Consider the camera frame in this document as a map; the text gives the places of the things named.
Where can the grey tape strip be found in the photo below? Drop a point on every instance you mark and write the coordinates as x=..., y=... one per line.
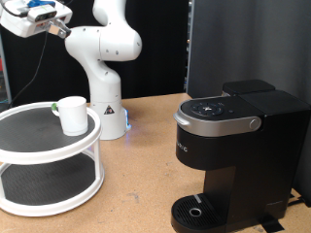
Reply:
x=197, y=198

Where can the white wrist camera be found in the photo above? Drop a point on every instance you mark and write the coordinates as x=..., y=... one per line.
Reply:
x=42, y=15

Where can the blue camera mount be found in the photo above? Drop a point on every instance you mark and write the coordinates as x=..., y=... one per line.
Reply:
x=40, y=3

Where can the grey metal frame post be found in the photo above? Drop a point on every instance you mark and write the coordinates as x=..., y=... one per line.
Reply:
x=5, y=81
x=188, y=48

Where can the black tape strip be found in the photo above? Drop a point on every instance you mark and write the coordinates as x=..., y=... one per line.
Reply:
x=270, y=225

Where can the white two-tier turntable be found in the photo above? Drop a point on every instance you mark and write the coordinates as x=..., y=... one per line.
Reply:
x=48, y=139

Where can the black Keurig coffee machine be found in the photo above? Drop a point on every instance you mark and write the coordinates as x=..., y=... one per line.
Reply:
x=246, y=155

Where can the white mug with green tape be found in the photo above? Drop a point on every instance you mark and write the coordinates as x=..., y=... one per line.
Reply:
x=74, y=116

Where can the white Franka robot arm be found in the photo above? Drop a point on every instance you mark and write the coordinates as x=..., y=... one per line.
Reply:
x=107, y=42

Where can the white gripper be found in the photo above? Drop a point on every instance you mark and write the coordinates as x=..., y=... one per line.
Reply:
x=19, y=26

